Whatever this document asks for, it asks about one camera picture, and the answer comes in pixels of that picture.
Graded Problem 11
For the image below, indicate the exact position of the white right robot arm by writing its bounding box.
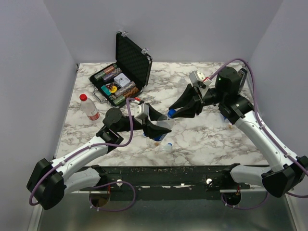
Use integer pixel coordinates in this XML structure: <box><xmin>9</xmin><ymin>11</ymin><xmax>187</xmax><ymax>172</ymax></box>
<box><xmin>169</xmin><ymin>66</ymin><xmax>308</xmax><ymax>197</ymax></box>

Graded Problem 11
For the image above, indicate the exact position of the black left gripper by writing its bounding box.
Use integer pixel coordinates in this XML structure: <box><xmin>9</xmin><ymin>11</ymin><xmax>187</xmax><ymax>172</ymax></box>
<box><xmin>116</xmin><ymin>103</ymin><xmax>172</xmax><ymax>139</ymax></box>

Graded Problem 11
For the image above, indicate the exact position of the pepsi bottle near metronome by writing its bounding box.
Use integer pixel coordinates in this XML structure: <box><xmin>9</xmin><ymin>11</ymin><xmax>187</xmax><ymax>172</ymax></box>
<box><xmin>223</xmin><ymin>116</ymin><xmax>233</xmax><ymax>129</ymax></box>

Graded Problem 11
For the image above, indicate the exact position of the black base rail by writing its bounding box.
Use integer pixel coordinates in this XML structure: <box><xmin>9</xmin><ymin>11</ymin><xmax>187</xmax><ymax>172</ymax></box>
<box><xmin>84</xmin><ymin>165</ymin><xmax>250</xmax><ymax>201</ymax></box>

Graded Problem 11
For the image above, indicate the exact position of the clear plastic bottle left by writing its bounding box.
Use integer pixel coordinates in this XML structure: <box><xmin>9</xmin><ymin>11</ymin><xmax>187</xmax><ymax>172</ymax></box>
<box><xmin>178</xmin><ymin>77</ymin><xmax>188</xmax><ymax>88</ymax></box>

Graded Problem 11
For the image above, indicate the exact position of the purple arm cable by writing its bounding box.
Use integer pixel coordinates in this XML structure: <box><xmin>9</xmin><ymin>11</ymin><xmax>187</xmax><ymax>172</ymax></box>
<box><xmin>28</xmin><ymin>97</ymin><xmax>141</xmax><ymax>212</ymax></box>
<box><xmin>206</xmin><ymin>57</ymin><xmax>308</xmax><ymax>209</ymax></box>

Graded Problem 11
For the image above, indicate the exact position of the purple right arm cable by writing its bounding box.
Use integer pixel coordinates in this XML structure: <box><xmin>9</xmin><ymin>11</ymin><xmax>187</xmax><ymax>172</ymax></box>
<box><xmin>206</xmin><ymin>57</ymin><xmax>308</xmax><ymax>209</ymax></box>

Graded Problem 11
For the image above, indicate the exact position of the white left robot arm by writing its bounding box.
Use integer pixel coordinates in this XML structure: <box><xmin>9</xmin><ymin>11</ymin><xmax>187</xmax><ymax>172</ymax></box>
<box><xmin>26</xmin><ymin>102</ymin><xmax>176</xmax><ymax>210</ymax></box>

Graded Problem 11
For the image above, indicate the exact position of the black poker chip case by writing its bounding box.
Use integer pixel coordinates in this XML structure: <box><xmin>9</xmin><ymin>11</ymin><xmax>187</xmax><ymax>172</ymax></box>
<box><xmin>89</xmin><ymin>31</ymin><xmax>153</xmax><ymax>107</ymax></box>

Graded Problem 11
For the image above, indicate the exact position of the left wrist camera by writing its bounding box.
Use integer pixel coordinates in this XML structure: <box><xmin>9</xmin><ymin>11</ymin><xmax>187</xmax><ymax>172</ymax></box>
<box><xmin>134</xmin><ymin>103</ymin><xmax>149</xmax><ymax>120</ymax></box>

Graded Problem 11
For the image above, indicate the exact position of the blue label pepsi bottle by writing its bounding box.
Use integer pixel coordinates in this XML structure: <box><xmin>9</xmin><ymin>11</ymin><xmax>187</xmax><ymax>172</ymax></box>
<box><xmin>143</xmin><ymin>115</ymin><xmax>174</xmax><ymax>147</ymax></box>

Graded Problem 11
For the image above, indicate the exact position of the red label plastic bottle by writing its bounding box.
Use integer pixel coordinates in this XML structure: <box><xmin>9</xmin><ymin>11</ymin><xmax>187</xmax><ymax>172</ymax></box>
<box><xmin>80</xmin><ymin>98</ymin><xmax>100</xmax><ymax>121</ymax></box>

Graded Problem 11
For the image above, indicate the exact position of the black metronome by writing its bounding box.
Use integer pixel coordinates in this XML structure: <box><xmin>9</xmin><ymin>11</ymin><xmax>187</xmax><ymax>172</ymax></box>
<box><xmin>237</xmin><ymin>68</ymin><xmax>248</xmax><ymax>92</ymax></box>

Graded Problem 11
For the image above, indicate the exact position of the red bottle cap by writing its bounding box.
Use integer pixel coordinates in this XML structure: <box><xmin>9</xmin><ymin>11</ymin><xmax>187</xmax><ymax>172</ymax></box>
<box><xmin>79</xmin><ymin>94</ymin><xmax>87</xmax><ymax>102</ymax></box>

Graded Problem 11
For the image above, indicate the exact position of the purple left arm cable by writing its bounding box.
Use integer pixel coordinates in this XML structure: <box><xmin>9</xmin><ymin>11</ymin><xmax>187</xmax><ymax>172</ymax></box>
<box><xmin>28</xmin><ymin>97</ymin><xmax>141</xmax><ymax>212</ymax></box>

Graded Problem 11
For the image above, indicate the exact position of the blue bottle cap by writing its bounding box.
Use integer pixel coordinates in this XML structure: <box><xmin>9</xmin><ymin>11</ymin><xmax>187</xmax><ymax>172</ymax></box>
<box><xmin>167</xmin><ymin>109</ymin><xmax>177</xmax><ymax>119</ymax></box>

